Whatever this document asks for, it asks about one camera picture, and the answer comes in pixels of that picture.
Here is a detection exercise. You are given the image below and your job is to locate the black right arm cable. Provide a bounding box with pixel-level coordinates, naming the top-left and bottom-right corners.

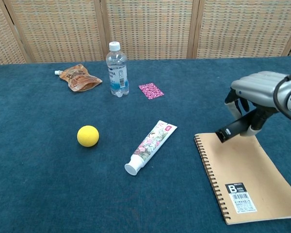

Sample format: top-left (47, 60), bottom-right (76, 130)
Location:
top-left (273, 70), bottom-right (291, 126)

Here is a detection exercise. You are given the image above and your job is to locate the blue table mat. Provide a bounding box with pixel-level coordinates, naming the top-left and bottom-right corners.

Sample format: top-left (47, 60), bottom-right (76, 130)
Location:
top-left (0, 56), bottom-right (291, 233)

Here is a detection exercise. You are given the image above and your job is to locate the pink patterned card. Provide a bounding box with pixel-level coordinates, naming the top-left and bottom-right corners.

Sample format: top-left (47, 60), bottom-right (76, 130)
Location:
top-left (138, 83), bottom-right (165, 100)

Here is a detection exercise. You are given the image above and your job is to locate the woven folding screen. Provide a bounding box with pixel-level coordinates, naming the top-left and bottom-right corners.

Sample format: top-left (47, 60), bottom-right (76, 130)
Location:
top-left (0, 0), bottom-right (291, 66)

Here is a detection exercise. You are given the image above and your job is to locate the brown spouted snack pouch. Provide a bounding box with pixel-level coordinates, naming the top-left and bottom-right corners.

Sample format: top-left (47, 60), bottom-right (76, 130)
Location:
top-left (54, 63), bottom-right (103, 92)

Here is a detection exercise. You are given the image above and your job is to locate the floral toothpaste tube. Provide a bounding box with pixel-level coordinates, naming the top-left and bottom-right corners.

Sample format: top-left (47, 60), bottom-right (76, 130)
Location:
top-left (124, 120), bottom-right (178, 176)

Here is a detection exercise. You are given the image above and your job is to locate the yellow foam ball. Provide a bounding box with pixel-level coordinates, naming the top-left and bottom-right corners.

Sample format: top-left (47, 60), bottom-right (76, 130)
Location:
top-left (77, 125), bottom-right (100, 148)

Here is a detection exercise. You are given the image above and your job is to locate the kraft spiral notebook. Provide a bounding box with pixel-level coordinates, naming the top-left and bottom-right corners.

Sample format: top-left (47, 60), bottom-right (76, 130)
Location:
top-left (193, 132), bottom-right (291, 226)

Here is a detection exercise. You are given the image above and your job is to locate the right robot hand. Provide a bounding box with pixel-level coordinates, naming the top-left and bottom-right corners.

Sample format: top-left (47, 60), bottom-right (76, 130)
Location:
top-left (224, 70), bottom-right (291, 137)

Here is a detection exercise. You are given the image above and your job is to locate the black stapler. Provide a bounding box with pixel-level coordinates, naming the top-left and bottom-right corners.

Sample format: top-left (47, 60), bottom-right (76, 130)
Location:
top-left (214, 108), bottom-right (259, 143)

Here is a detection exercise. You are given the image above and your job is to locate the clear water bottle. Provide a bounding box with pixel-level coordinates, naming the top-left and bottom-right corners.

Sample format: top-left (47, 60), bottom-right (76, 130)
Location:
top-left (105, 41), bottom-right (130, 98)

